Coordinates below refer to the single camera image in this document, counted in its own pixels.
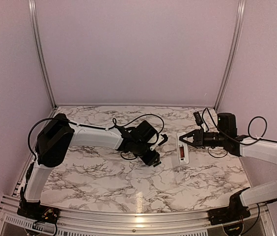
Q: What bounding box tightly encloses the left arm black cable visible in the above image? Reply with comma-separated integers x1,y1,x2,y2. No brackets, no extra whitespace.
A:
27,114,165,160

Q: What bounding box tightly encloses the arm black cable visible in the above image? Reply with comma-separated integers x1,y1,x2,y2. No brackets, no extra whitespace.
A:
27,114,165,160
201,107,277,158

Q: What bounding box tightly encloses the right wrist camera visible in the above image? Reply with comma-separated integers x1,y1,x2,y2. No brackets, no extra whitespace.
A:
193,112,203,126

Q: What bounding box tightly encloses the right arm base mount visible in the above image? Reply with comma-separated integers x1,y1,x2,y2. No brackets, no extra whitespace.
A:
208,206,251,225

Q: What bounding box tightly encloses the aluminium frame post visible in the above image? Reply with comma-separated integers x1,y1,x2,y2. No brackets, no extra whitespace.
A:
214,0,247,111
28,0,57,109

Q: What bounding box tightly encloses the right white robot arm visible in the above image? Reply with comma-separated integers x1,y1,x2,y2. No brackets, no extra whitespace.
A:
177,113,277,220

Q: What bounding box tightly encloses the left aluminium frame post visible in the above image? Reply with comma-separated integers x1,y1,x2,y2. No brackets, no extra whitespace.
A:
28,0,57,109

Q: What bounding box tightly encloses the right aluminium frame post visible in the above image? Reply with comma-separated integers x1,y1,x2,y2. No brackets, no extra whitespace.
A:
214,0,247,111

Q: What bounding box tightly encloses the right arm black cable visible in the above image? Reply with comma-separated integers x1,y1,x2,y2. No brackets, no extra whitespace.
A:
201,107,277,158

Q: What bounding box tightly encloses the front aluminium rail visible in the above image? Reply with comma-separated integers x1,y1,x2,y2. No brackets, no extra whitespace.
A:
0,194,277,236

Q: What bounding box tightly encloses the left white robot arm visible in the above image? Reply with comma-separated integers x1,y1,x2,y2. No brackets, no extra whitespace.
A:
20,113,168,219

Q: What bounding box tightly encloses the white battery cover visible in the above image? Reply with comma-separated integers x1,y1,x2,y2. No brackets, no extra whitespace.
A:
145,191,157,200

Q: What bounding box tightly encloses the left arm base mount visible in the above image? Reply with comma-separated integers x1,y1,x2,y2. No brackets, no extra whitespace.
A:
17,205,59,224

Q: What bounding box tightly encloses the white remote control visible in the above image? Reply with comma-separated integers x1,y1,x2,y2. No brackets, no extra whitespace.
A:
176,132,190,165

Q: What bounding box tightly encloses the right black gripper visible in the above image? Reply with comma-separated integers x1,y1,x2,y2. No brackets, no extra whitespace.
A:
180,128,227,148

